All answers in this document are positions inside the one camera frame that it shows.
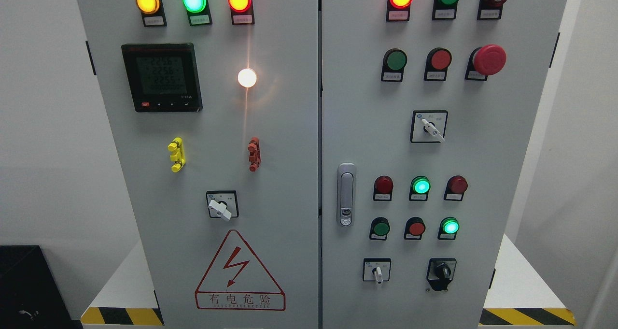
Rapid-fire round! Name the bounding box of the black rotary knob switch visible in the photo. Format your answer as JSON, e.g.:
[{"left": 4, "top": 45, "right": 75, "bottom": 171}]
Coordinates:
[{"left": 426, "top": 258, "right": 457, "bottom": 291}]

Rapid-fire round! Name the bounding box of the dark red indicator middle left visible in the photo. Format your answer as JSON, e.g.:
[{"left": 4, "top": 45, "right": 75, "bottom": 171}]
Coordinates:
[{"left": 373, "top": 175, "right": 393, "bottom": 201}]

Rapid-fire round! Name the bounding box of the white lit indicator lamp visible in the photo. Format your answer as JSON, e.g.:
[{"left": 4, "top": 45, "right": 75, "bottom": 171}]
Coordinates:
[{"left": 238, "top": 68, "right": 257, "bottom": 88}]

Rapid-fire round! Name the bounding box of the green push button lower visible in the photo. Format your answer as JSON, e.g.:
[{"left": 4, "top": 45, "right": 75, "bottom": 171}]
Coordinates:
[{"left": 369, "top": 217, "right": 390, "bottom": 241}]

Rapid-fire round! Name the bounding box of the green push button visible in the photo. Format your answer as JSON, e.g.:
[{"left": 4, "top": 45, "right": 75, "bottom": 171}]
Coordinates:
[
  {"left": 380, "top": 48, "right": 407, "bottom": 83},
  {"left": 369, "top": 217, "right": 390, "bottom": 241}
]

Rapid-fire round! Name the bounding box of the green lit indicator middle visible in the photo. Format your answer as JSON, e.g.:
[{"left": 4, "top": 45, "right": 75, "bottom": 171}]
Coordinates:
[{"left": 408, "top": 176, "right": 431, "bottom": 201}]

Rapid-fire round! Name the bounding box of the green lit indicator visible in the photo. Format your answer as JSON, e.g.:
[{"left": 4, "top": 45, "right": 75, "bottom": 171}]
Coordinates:
[
  {"left": 183, "top": 0, "right": 212, "bottom": 27},
  {"left": 408, "top": 176, "right": 431, "bottom": 201}
]

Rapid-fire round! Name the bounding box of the left grey cabinet door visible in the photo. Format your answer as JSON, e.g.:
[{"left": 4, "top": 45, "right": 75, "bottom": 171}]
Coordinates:
[{"left": 77, "top": 0, "right": 319, "bottom": 329}]

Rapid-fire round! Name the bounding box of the grey cabinet door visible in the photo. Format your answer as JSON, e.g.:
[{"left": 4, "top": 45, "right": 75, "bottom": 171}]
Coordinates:
[
  {"left": 77, "top": 0, "right": 319, "bottom": 329},
  {"left": 322, "top": 0, "right": 566, "bottom": 329}
]

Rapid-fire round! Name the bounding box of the red push button lower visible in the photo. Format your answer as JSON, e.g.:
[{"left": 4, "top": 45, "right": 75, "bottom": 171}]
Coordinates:
[{"left": 404, "top": 217, "right": 426, "bottom": 240}]

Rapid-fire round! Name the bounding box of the red push button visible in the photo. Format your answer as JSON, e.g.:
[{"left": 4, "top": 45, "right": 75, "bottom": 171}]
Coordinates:
[
  {"left": 404, "top": 217, "right": 426, "bottom": 240},
  {"left": 424, "top": 47, "right": 452, "bottom": 82}
]

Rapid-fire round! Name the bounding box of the green push button upper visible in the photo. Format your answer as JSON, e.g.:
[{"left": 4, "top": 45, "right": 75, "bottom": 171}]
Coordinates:
[{"left": 380, "top": 48, "right": 407, "bottom": 83}]

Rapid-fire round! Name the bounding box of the right grey cabinet door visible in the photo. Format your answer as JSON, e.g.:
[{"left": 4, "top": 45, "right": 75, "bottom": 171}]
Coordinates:
[{"left": 322, "top": 0, "right": 566, "bottom": 329}]

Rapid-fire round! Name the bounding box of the red electrical hazard warning sticker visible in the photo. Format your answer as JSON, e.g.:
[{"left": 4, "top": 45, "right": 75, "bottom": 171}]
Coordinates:
[{"left": 195, "top": 229, "right": 286, "bottom": 311}]

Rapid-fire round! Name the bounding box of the red indicator middle right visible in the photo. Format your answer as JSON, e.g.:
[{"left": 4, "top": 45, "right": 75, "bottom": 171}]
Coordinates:
[{"left": 443, "top": 175, "right": 468, "bottom": 201}]

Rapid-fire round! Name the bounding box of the green indicator lower right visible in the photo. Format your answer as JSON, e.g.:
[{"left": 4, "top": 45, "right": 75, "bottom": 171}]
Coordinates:
[{"left": 437, "top": 217, "right": 460, "bottom": 240}]

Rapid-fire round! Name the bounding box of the red push button upper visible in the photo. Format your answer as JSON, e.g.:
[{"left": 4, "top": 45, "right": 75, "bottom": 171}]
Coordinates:
[{"left": 424, "top": 47, "right": 452, "bottom": 82}]

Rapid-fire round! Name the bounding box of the black digital power meter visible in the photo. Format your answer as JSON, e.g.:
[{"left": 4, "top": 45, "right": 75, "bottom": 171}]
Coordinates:
[{"left": 121, "top": 43, "right": 202, "bottom": 113}]

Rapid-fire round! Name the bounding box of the red lit indicator top left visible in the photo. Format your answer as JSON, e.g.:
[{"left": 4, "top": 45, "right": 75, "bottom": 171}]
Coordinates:
[{"left": 228, "top": 0, "right": 255, "bottom": 25}]

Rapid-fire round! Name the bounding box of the red lit indicator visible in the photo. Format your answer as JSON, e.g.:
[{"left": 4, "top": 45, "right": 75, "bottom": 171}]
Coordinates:
[
  {"left": 228, "top": 0, "right": 255, "bottom": 25},
  {"left": 386, "top": 0, "right": 413, "bottom": 22}
]

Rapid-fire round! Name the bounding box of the red lit indicator top right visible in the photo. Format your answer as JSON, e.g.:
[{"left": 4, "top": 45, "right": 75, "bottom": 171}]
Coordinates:
[{"left": 386, "top": 0, "right": 413, "bottom": 22}]

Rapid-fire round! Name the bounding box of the green lit indicator top left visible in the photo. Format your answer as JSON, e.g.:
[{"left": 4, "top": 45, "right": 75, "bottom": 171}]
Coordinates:
[{"left": 183, "top": 0, "right": 212, "bottom": 27}]

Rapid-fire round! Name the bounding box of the red emergency stop mushroom button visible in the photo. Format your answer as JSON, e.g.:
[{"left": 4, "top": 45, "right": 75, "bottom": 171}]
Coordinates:
[{"left": 465, "top": 43, "right": 507, "bottom": 82}]

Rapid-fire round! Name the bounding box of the green indicator top right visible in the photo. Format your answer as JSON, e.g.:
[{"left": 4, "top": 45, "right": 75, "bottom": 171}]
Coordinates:
[{"left": 432, "top": 0, "right": 459, "bottom": 20}]

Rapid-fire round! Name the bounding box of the yellow indicator light top left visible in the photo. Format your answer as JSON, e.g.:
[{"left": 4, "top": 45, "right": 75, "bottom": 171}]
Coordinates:
[{"left": 136, "top": 0, "right": 167, "bottom": 28}]

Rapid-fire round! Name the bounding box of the dark red buzzer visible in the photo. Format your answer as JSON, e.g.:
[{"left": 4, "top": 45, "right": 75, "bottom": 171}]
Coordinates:
[{"left": 477, "top": 0, "right": 507, "bottom": 20}]

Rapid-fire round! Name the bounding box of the white platform with hazard stripes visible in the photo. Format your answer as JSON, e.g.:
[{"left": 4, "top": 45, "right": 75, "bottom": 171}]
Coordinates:
[{"left": 80, "top": 236, "right": 576, "bottom": 329}]

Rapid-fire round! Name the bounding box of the black box bottom left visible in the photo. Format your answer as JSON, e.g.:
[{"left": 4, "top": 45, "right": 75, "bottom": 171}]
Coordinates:
[{"left": 0, "top": 245, "right": 74, "bottom": 329}]

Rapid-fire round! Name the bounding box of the silver door lock handle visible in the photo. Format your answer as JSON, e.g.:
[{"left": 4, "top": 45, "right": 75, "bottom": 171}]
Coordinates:
[{"left": 337, "top": 162, "right": 357, "bottom": 227}]

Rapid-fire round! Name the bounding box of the white handle selector switch left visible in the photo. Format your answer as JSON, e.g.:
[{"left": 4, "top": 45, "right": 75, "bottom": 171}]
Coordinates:
[{"left": 205, "top": 190, "right": 239, "bottom": 221}]

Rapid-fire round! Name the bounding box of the white handle selector switch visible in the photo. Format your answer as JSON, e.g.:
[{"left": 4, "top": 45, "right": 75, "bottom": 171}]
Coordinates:
[
  {"left": 410, "top": 110, "right": 448, "bottom": 143},
  {"left": 205, "top": 190, "right": 239, "bottom": 221}
]

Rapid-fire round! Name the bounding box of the white handle selector switch upper right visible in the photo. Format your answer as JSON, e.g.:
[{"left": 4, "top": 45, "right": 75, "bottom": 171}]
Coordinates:
[{"left": 410, "top": 110, "right": 448, "bottom": 143}]

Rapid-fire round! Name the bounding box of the small white selector switch lower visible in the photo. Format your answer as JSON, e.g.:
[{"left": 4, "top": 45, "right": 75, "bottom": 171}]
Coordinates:
[{"left": 362, "top": 258, "right": 392, "bottom": 285}]

